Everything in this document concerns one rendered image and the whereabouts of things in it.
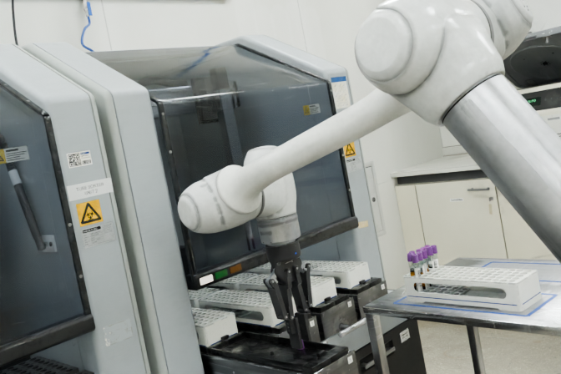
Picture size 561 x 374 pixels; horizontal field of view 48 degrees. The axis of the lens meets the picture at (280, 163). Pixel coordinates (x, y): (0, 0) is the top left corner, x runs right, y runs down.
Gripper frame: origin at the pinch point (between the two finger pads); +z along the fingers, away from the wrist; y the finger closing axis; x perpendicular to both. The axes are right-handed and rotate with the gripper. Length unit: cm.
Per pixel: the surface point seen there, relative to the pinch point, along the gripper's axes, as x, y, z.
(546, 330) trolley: 46, -22, 3
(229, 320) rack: -21.8, 1.7, -1.1
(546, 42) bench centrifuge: -30, -237, -62
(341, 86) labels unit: -20, -55, -54
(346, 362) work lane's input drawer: 13.3, 0.9, 5.2
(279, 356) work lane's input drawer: -2.0, 5.3, 4.0
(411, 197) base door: -120, -225, 11
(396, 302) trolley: 6.7, -27.5, 2.4
